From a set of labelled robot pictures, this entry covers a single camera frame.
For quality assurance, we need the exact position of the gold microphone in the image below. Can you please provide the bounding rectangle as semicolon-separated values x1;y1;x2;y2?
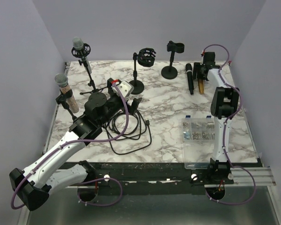
198;79;204;95

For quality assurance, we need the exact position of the black microphone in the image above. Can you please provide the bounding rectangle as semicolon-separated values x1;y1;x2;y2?
185;63;194;95

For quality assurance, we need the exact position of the black clip microphone stand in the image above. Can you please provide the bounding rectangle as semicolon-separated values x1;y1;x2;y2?
161;41;185;80

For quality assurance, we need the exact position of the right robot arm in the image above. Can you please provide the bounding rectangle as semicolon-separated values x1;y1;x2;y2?
193;51;239;168

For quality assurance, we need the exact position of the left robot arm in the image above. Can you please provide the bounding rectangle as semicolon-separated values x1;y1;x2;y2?
9;91;142;211

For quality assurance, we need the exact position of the black round base stand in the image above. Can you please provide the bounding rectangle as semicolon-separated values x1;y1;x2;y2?
56;90;79;120

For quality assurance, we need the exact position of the clear plastic screw box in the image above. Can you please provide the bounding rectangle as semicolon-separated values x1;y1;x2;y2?
182;115;215;169

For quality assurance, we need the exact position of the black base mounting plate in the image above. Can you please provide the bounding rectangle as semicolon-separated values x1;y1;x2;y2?
67;161;235;195

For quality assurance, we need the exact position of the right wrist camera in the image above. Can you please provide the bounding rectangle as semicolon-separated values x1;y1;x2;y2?
201;51;215;64

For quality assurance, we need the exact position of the black coiled usb cable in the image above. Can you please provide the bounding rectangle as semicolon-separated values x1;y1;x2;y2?
103;110;152;156

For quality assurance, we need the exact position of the black tripod shock mount stand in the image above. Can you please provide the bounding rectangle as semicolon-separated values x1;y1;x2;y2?
71;37;105;95

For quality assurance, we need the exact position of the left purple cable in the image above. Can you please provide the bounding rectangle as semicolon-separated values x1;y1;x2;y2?
11;84;129;210

